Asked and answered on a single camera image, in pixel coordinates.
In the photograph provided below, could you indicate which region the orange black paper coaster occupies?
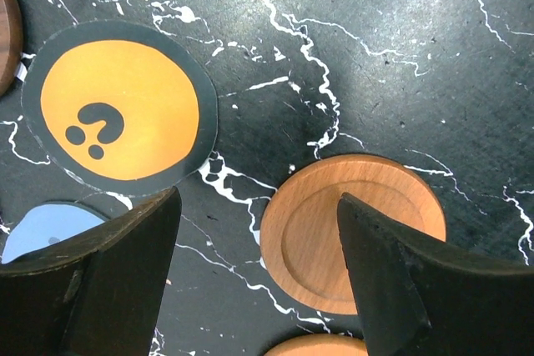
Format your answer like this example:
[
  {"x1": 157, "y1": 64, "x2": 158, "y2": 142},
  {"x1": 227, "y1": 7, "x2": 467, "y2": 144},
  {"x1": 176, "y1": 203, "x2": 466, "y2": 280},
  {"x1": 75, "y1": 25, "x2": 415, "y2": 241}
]
[{"x1": 21, "y1": 20, "x2": 218, "y2": 197}]

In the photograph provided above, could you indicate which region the dark walnut coaster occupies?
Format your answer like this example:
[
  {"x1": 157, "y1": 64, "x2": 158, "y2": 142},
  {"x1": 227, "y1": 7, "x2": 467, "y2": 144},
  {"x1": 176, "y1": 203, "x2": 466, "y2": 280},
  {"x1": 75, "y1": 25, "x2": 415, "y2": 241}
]
[{"x1": 0, "y1": 0, "x2": 23, "y2": 96}]

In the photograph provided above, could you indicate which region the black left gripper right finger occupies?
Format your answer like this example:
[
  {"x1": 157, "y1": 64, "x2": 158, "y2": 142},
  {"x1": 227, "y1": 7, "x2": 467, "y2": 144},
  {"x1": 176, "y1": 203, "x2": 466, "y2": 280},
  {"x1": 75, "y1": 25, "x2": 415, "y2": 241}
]
[{"x1": 337, "y1": 193, "x2": 533, "y2": 355}]

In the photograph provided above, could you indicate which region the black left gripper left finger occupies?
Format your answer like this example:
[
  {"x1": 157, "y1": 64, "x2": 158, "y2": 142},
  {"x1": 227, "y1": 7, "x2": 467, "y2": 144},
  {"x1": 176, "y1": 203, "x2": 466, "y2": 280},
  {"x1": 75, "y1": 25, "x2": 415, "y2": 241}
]
[{"x1": 1, "y1": 187, "x2": 182, "y2": 355}]

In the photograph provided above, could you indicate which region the plain orange wooden coaster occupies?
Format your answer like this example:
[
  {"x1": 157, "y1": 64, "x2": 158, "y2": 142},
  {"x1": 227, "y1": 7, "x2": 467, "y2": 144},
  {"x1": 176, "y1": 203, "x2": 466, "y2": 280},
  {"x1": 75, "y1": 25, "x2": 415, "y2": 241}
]
[{"x1": 264, "y1": 333, "x2": 368, "y2": 356}]

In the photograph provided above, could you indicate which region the blue paper coaster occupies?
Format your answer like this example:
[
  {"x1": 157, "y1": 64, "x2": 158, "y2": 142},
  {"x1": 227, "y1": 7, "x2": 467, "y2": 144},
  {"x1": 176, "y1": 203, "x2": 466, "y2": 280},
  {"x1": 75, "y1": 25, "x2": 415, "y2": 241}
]
[{"x1": 1, "y1": 201, "x2": 108, "y2": 264}]

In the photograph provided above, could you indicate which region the light wooden ridged coaster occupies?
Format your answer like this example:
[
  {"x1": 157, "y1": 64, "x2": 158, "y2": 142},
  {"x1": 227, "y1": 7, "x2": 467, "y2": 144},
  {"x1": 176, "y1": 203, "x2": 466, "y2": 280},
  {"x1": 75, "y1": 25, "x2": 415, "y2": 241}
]
[{"x1": 259, "y1": 153, "x2": 446, "y2": 315}]

